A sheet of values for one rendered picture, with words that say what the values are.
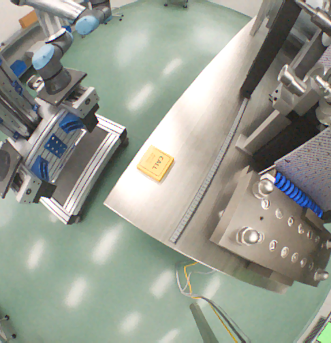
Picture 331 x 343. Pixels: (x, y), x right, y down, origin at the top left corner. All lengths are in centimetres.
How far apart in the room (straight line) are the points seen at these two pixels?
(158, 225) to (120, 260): 101
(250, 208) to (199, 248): 17
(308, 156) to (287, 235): 17
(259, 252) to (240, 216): 9
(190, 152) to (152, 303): 130
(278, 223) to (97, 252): 130
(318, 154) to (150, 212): 39
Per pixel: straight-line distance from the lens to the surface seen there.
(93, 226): 142
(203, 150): 47
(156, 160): 42
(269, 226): 36
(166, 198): 42
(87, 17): 62
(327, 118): 29
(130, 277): 142
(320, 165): 35
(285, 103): 35
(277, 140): 43
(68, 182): 132
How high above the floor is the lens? 132
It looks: 74 degrees down
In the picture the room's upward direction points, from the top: 8 degrees clockwise
